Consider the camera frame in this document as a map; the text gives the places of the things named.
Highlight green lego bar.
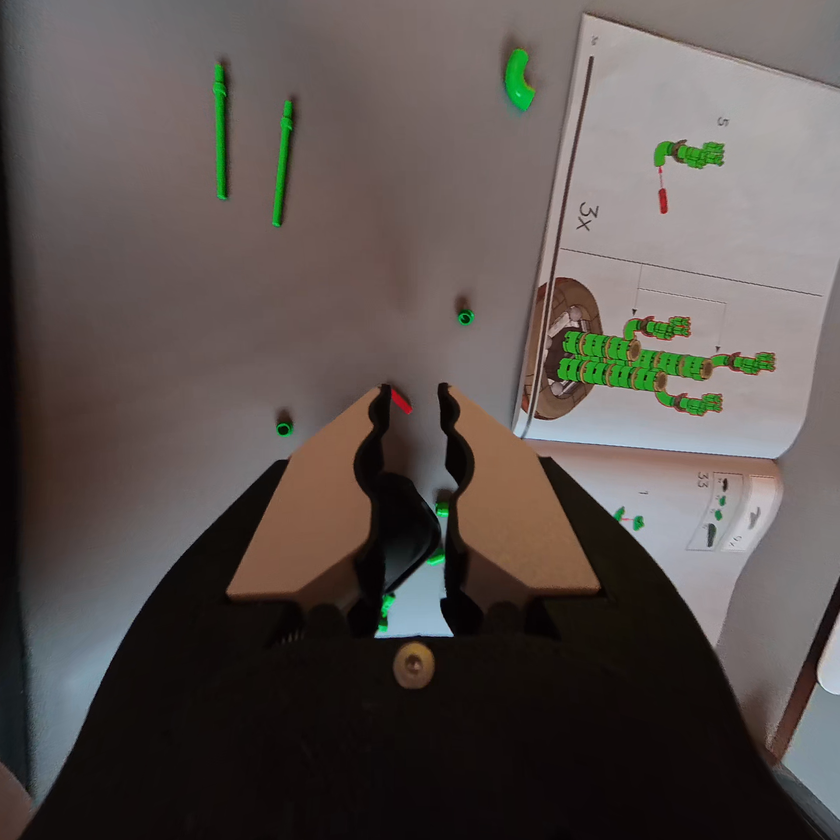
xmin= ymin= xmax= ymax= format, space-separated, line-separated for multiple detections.
xmin=213 ymin=62 xmax=230 ymax=202
xmin=271 ymin=98 xmax=295 ymax=229

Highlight small black cup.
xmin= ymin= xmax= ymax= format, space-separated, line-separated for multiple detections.
xmin=373 ymin=471 xmax=442 ymax=593

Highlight green lego elbow piece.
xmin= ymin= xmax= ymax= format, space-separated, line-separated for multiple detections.
xmin=503 ymin=49 xmax=537 ymax=112

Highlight lego instruction booklet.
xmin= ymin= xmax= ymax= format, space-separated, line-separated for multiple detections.
xmin=511 ymin=13 xmax=840 ymax=657

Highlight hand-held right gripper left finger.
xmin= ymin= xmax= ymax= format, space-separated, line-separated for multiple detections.
xmin=225 ymin=385 xmax=395 ymax=636

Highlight scattered small green lego pieces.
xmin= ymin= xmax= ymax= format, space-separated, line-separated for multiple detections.
xmin=376 ymin=499 xmax=452 ymax=634

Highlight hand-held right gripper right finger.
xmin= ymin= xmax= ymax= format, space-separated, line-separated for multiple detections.
xmin=436 ymin=382 xmax=602 ymax=634

